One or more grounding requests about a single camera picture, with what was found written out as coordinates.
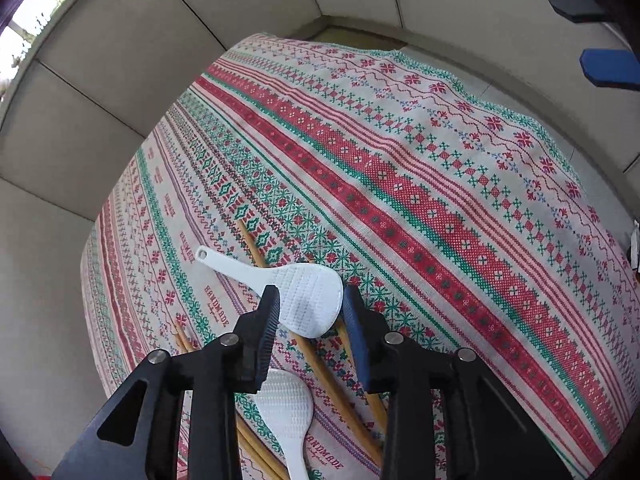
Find white rice paddle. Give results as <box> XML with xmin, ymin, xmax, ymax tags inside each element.
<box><xmin>255</xmin><ymin>367</ymin><xmax>315</xmax><ymax>480</ymax></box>
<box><xmin>196</xmin><ymin>246</ymin><xmax>345</xmax><ymax>339</ymax></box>

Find patterned tablecloth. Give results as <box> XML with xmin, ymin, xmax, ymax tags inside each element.
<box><xmin>80</xmin><ymin>32</ymin><xmax>640</xmax><ymax>480</ymax></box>

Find pile of wooden chopsticks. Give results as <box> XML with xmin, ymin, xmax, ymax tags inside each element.
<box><xmin>172</xmin><ymin>217</ymin><xmax>391</xmax><ymax>480</ymax></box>

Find kitchen window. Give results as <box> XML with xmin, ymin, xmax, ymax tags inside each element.
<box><xmin>0</xmin><ymin>0</ymin><xmax>76</xmax><ymax>96</ymax></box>

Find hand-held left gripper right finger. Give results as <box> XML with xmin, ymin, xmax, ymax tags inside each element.
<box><xmin>341</xmin><ymin>285</ymin><xmax>573</xmax><ymax>480</ymax></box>

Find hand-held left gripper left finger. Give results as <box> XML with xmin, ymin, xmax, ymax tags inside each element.
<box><xmin>50</xmin><ymin>284</ymin><xmax>282</xmax><ymax>480</ymax></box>

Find white kitchen cabinets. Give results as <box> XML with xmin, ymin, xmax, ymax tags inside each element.
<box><xmin>0</xmin><ymin>0</ymin><xmax>640</xmax><ymax>466</ymax></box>

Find brown floor mat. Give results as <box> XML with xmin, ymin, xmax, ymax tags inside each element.
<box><xmin>307</xmin><ymin>24</ymin><xmax>416</xmax><ymax>53</ymax></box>

